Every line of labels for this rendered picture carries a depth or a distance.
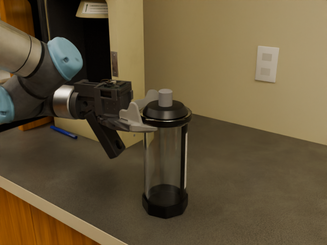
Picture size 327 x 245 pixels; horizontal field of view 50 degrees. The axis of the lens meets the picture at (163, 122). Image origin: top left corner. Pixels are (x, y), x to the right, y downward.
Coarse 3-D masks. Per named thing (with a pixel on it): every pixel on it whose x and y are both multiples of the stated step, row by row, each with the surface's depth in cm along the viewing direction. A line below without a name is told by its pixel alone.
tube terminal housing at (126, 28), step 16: (112, 0) 91; (128, 0) 94; (112, 16) 92; (128, 16) 95; (48, 32) 110; (112, 32) 94; (128, 32) 97; (112, 48) 96; (128, 48) 98; (128, 64) 99; (128, 80) 101; (144, 80) 107; (144, 96) 108; (64, 128) 120; (80, 128) 115; (128, 144) 107
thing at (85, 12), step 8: (88, 0) 100; (96, 0) 99; (104, 0) 99; (80, 8) 102; (88, 8) 100; (96, 8) 99; (104, 8) 99; (80, 16) 101; (88, 16) 99; (96, 16) 99; (104, 16) 99
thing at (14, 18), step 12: (0, 0) 97; (12, 0) 100; (24, 0) 103; (0, 12) 98; (12, 12) 100; (24, 12) 103; (12, 24) 101; (24, 24) 104; (0, 72) 102; (0, 84) 102
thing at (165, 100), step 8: (160, 96) 69; (168, 96) 69; (152, 104) 71; (160, 104) 70; (168, 104) 69; (176, 104) 71; (144, 112) 70; (152, 112) 68; (160, 112) 67; (168, 112) 67; (176, 112) 68; (184, 112) 69
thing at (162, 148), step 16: (160, 128) 68; (176, 128) 68; (144, 144) 72; (160, 144) 69; (176, 144) 69; (144, 160) 74; (160, 160) 70; (176, 160) 71; (144, 176) 76; (160, 176) 72; (176, 176) 72; (160, 192) 73; (176, 192) 74
